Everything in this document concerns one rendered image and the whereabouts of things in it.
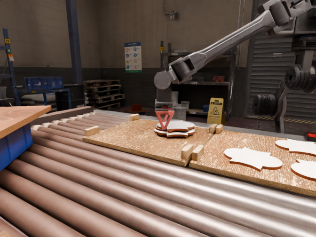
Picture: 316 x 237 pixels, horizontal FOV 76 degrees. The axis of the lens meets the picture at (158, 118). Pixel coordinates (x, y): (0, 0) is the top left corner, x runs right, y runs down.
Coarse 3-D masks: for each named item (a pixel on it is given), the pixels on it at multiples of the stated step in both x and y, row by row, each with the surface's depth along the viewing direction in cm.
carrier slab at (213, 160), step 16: (208, 144) 67; (224, 144) 67; (240, 144) 67; (256, 144) 67; (272, 144) 67; (192, 160) 55; (208, 160) 55; (224, 160) 55; (288, 160) 55; (304, 160) 55; (240, 176) 48; (256, 176) 47; (272, 176) 47; (288, 176) 47; (304, 192) 42
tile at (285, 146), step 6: (276, 144) 65; (282, 144) 64; (288, 144) 64; (294, 144) 64; (300, 144) 64; (306, 144) 64; (312, 144) 64; (294, 150) 59; (300, 150) 59; (306, 150) 59; (312, 150) 59
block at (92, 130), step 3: (96, 126) 78; (87, 129) 74; (90, 129) 75; (93, 129) 76; (96, 129) 78; (87, 132) 74; (90, 132) 75; (93, 132) 76; (96, 132) 78; (87, 135) 74
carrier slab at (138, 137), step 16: (112, 128) 85; (128, 128) 85; (144, 128) 85; (208, 128) 85; (112, 144) 67; (128, 144) 67; (144, 144) 67; (160, 144) 67; (176, 144) 67; (192, 144) 67; (160, 160) 58; (176, 160) 55
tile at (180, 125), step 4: (164, 124) 79; (168, 124) 79; (172, 124) 79; (176, 124) 79; (180, 124) 79; (184, 124) 79; (188, 124) 79; (192, 124) 79; (160, 128) 75; (168, 128) 73; (172, 128) 73; (176, 128) 73; (180, 128) 73; (184, 128) 73; (188, 128) 75
